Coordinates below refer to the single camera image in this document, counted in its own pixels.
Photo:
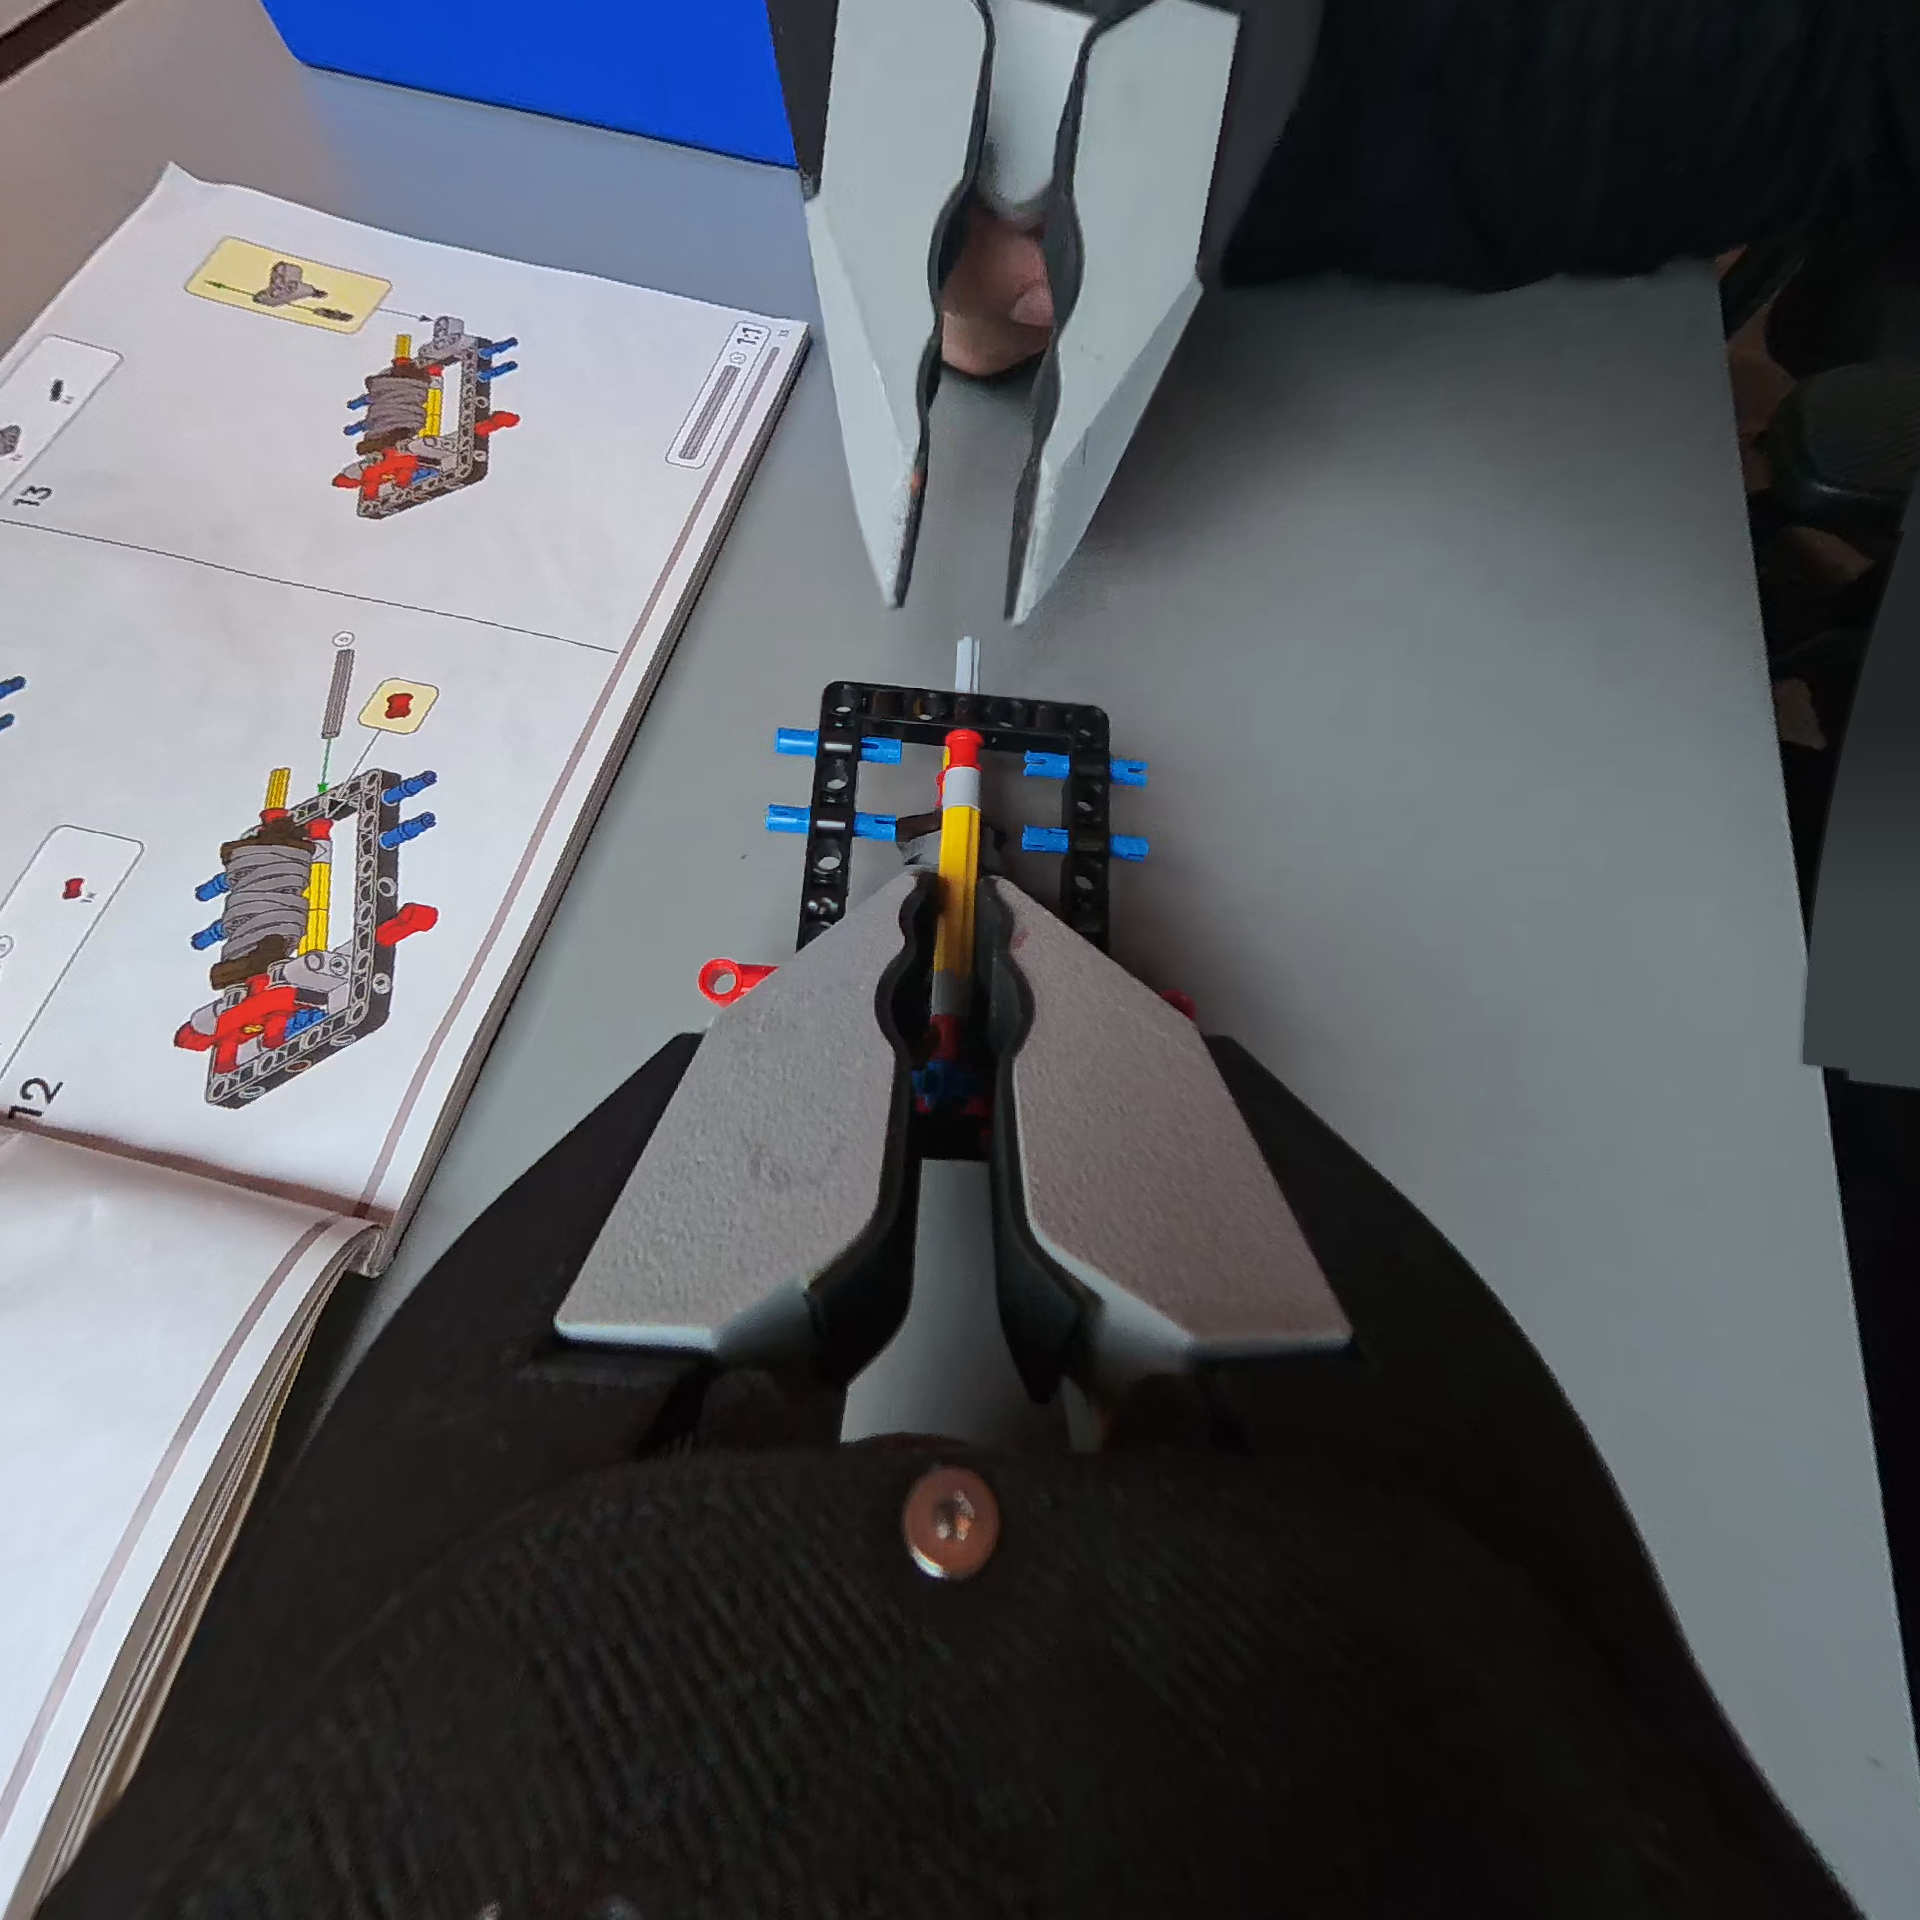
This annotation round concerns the black lego frame assembly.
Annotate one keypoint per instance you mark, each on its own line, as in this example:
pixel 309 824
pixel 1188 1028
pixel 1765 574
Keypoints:
pixel 834 840

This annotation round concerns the person's right hand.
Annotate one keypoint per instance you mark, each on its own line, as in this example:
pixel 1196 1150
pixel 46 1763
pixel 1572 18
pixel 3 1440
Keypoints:
pixel 998 299

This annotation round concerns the lego instruction booklet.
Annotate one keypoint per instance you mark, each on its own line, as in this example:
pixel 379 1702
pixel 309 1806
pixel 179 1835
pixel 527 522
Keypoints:
pixel 525 450

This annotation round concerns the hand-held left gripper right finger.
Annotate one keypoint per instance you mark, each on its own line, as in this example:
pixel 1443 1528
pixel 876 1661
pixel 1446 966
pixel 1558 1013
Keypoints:
pixel 1155 1184

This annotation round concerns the grey lego axle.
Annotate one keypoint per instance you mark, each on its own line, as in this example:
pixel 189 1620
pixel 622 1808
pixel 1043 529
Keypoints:
pixel 965 668

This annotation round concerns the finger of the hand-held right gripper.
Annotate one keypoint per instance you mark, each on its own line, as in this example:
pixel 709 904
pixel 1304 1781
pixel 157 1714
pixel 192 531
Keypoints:
pixel 1149 148
pixel 885 148

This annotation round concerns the blue storage bin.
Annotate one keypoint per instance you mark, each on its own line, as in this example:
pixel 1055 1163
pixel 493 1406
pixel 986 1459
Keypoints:
pixel 599 76

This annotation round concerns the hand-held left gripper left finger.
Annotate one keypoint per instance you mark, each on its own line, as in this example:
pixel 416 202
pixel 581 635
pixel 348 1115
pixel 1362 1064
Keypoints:
pixel 765 1170

